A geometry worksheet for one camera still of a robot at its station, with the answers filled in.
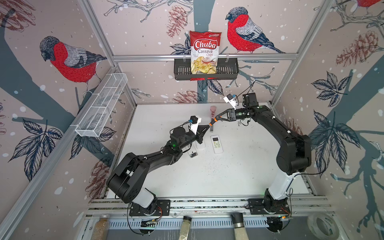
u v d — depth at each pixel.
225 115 0.76
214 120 0.79
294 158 0.49
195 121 0.69
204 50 0.83
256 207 0.73
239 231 0.66
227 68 0.95
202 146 0.95
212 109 1.18
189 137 0.68
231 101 0.78
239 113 0.75
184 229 0.65
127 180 0.43
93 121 0.71
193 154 0.92
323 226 0.70
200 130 0.72
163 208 0.73
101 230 0.65
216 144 0.96
